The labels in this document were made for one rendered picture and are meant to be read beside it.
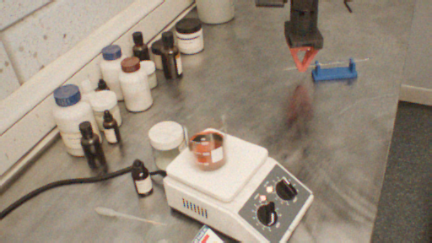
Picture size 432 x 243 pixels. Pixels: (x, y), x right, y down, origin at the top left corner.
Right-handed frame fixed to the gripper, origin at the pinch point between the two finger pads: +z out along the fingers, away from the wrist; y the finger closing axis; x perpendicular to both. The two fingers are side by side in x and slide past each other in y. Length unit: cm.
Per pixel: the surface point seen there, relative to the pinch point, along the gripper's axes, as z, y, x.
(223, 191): -5.8, 40.4, -19.8
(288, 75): 2.9, -1.6, -2.8
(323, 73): 2.0, 0.5, 5.0
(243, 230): -1.3, 44.1, -17.4
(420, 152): 78, -48, 65
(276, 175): -3.1, 35.5, -11.4
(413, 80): 66, -85, 75
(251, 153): -5.8, 33.2, -15.0
